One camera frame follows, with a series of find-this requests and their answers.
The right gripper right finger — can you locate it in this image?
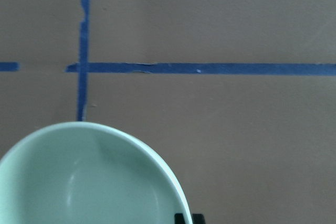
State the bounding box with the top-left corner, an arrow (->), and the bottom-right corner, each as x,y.
192,214 -> 205,224

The green bowl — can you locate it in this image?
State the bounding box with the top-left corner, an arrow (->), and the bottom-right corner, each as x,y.
1,122 -> 193,223

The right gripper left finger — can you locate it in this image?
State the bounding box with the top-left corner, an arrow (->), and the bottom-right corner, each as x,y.
174,213 -> 185,224

